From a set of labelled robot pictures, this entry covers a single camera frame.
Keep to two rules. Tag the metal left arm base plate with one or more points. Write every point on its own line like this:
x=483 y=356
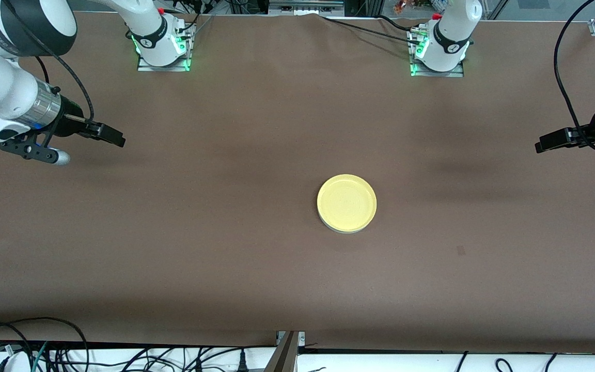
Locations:
x=437 y=74

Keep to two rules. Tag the yellow round plate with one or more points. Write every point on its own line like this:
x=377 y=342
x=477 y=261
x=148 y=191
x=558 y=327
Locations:
x=346 y=202

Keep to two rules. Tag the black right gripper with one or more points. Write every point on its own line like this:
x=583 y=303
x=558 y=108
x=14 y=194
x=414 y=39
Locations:
x=72 y=120

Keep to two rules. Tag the aluminium profile strut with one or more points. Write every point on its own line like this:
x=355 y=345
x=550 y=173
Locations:
x=286 y=354

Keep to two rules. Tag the aluminium frame bar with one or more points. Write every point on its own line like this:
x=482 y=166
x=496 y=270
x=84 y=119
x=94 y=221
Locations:
x=305 y=6

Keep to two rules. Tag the pale green round plate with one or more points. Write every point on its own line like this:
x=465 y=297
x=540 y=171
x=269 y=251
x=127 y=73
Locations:
x=349 y=232

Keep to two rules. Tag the orange toy figure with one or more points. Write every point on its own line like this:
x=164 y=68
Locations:
x=403 y=5

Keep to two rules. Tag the brown table cover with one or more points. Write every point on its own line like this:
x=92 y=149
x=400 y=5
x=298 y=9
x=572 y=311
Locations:
x=256 y=284

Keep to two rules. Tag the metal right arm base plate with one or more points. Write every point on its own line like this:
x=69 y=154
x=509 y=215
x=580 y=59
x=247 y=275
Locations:
x=163 y=68

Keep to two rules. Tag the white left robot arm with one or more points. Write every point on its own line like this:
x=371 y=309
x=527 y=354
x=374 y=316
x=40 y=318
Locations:
x=450 y=36

